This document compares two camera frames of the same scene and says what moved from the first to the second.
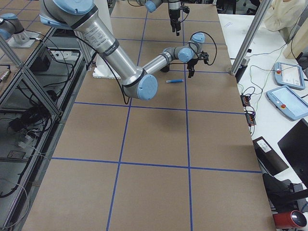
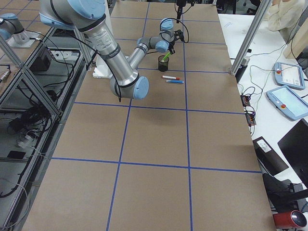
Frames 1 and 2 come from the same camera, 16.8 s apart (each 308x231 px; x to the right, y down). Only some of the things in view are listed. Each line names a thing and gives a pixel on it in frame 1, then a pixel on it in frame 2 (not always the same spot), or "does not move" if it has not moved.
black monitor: (294, 146) does not move
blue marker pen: (174, 81) does not move
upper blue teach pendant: (288, 75) does not move
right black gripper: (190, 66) -> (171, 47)
